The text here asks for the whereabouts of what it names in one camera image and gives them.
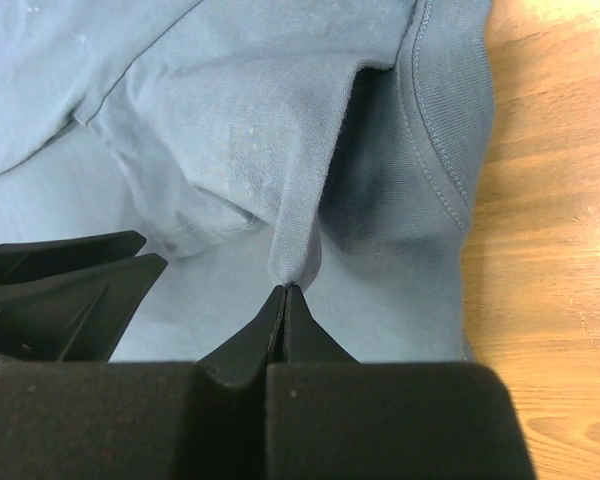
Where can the grey-blue t-shirt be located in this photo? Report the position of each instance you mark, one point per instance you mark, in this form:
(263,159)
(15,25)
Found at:
(331,144)

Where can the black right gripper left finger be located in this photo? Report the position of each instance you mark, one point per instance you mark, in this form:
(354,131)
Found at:
(244,356)

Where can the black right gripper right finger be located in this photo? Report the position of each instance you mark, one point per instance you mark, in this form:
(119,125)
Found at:
(303,339)

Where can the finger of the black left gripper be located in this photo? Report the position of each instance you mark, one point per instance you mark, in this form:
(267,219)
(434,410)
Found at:
(25,262)
(76,316)

